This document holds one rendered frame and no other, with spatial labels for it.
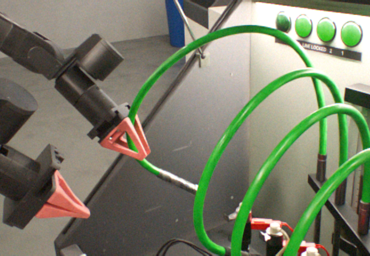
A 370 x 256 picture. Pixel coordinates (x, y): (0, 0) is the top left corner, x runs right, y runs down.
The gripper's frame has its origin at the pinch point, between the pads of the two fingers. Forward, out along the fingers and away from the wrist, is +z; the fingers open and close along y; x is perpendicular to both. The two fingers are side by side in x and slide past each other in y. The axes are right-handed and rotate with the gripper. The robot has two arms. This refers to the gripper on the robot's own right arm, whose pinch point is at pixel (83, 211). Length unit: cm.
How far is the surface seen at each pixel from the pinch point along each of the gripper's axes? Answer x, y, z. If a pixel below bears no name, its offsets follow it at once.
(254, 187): -10.6, 18.5, 11.8
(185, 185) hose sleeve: 16.3, 7.3, 20.8
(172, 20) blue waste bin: 597, 60, 198
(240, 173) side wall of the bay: 45, 12, 50
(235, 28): 15.9, 35.1, 7.7
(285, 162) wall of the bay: 33, 22, 49
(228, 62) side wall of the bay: 44, 32, 25
